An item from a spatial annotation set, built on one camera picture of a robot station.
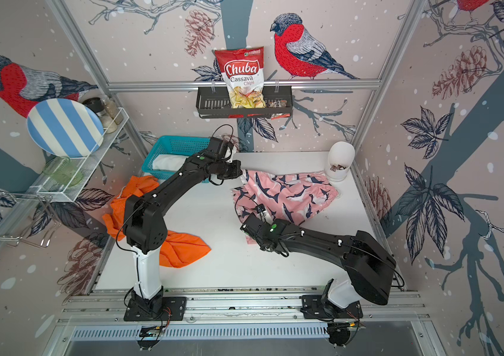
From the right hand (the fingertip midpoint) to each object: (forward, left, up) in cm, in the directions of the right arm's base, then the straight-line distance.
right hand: (271, 230), depth 85 cm
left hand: (+22, +11, +12) cm, 27 cm away
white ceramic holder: (+39, -34, +2) cm, 52 cm away
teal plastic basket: (+48, +54, 0) cm, 72 cm away
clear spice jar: (+35, +65, +30) cm, 80 cm away
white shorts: (+35, +51, 0) cm, 62 cm away
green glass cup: (+5, +67, +29) cm, 73 cm away
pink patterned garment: (+19, -11, -5) cm, 23 cm away
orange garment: (-7, +37, -6) cm, 38 cm away
